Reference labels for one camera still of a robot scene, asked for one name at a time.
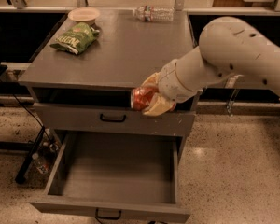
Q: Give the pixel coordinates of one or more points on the grey drawer cabinet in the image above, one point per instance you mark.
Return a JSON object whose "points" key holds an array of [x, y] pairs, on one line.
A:
{"points": [[124, 55]]}

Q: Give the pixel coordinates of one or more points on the black drawer handle lower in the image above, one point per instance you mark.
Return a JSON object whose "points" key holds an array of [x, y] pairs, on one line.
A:
{"points": [[108, 214]]}

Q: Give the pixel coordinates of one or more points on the open grey lower drawer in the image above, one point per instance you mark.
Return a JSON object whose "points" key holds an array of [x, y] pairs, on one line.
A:
{"points": [[134, 173]]}

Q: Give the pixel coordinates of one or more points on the plastic bottle on floor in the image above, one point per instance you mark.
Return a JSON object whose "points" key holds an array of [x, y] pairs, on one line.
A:
{"points": [[40, 163]]}

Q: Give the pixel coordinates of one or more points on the beige bowl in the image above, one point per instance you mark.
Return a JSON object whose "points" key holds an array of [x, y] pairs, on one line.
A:
{"points": [[84, 14]]}

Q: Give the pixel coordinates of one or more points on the black drawer handle upper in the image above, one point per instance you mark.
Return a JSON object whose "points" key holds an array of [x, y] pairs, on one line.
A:
{"points": [[115, 119]]}

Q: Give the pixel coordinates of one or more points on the black drawer handle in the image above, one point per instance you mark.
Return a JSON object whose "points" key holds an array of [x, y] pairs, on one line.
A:
{"points": [[115, 119], [108, 214]]}

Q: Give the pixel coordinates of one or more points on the clear plastic water bottle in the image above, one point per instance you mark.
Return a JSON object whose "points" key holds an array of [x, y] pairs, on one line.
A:
{"points": [[154, 14]]}

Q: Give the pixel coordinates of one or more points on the closed grey upper drawer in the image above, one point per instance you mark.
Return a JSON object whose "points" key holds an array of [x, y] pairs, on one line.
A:
{"points": [[87, 118]]}

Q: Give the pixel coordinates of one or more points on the black pole on floor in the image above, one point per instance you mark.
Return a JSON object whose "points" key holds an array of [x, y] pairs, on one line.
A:
{"points": [[20, 177]]}

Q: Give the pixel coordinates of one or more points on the red coke can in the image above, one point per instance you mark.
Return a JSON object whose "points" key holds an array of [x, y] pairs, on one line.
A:
{"points": [[141, 97]]}

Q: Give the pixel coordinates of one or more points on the green chip bag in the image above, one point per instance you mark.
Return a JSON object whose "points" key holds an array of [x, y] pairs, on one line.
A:
{"points": [[77, 39]]}

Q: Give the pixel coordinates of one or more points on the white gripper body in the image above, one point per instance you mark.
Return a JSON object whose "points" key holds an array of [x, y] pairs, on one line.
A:
{"points": [[170, 79]]}

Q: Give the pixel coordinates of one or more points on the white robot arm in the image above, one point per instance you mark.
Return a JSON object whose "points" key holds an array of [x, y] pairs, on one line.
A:
{"points": [[227, 47]]}

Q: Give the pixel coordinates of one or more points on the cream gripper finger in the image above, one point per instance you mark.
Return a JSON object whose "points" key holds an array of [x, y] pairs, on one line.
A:
{"points": [[152, 80], [158, 105]]}

